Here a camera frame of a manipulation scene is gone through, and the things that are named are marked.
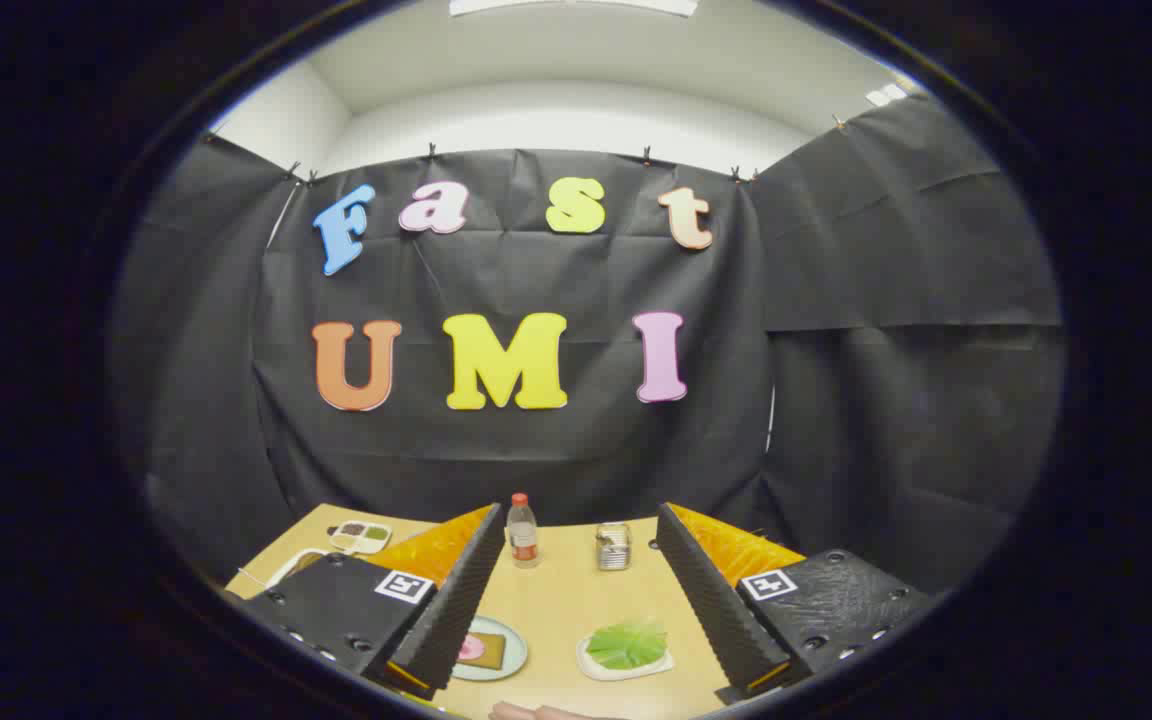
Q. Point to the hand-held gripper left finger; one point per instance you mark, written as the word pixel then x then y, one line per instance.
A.
pixel 461 600

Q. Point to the white divided seasoning tray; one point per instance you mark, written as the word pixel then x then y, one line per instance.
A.
pixel 361 537

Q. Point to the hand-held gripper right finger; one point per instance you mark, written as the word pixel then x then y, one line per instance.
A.
pixel 711 600

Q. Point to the white square plate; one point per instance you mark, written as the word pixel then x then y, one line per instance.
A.
pixel 626 673

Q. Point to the pale green round plate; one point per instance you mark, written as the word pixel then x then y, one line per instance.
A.
pixel 514 650

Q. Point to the white toaster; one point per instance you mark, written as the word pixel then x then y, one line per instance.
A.
pixel 288 562

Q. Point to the clear plastic water bottle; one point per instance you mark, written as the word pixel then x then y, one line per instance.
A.
pixel 522 540

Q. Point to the green lettuce leaf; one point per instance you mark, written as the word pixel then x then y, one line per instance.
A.
pixel 626 645

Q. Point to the black backdrop cloth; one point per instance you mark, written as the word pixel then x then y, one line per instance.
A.
pixel 536 450

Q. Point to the ceiling light panel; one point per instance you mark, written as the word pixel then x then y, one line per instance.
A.
pixel 576 6

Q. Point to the brown bread slice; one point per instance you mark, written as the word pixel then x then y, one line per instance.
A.
pixel 492 652

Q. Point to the pink ham slice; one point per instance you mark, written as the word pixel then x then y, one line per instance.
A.
pixel 471 648

